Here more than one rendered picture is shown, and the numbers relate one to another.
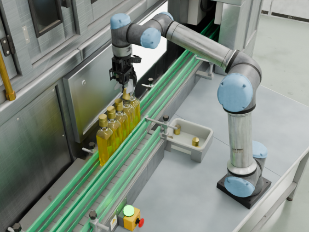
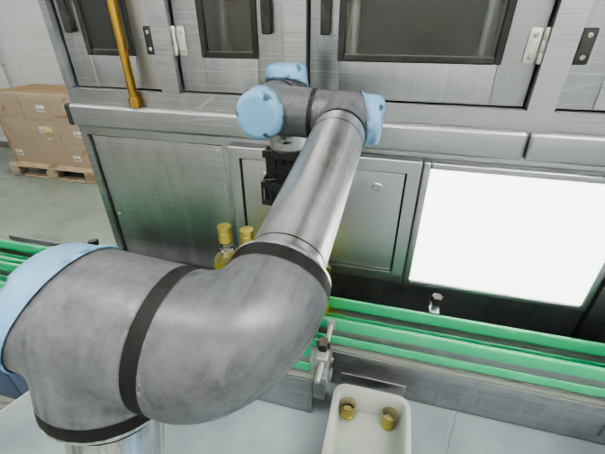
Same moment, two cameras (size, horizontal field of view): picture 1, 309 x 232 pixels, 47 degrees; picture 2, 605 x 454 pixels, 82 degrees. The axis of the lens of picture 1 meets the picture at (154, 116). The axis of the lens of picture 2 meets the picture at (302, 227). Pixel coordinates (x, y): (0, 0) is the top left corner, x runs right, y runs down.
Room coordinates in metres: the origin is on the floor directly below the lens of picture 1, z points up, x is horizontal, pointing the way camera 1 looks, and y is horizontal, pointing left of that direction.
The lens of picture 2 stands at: (1.13, -0.54, 1.58)
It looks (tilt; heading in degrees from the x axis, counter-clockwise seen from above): 31 degrees down; 78
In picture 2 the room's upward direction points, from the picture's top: straight up
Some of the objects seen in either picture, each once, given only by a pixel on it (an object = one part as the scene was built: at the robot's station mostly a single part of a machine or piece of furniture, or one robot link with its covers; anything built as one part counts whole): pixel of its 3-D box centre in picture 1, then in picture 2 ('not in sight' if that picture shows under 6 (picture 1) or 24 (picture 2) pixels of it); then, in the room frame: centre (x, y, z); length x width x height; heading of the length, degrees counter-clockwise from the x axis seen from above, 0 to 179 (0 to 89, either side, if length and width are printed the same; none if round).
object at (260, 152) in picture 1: (251, 158); not in sight; (1.07, -0.42, 0.95); 0.13 x 0.12 x 0.14; 152
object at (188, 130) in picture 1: (187, 138); (365, 447); (1.35, -0.17, 0.80); 0.22 x 0.17 x 0.09; 63
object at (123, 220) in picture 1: (129, 217); not in sight; (0.88, 0.10, 0.79); 0.07 x 0.07 x 0.07; 63
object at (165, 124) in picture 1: (161, 124); (324, 352); (1.29, -0.03, 0.95); 0.17 x 0.03 x 0.12; 63
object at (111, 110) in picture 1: (111, 112); (247, 237); (1.15, 0.18, 1.14); 0.04 x 0.04 x 0.04
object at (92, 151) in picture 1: (89, 153); not in sight; (1.11, 0.29, 0.94); 0.07 x 0.04 x 0.13; 63
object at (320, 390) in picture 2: (157, 138); (324, 373); (1.30, -0.02, 0.85); 0.09 x 0.04 x 0.07; 63
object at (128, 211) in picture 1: (128, 210); not in sight; (0.88, 0.11, 0.84); 0.04 x 0.04 x 0.03
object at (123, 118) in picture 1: (121, 130); not in sight; (1.20, 0.15, 0.99); 0.06 x 0.06 x 0.21; 63
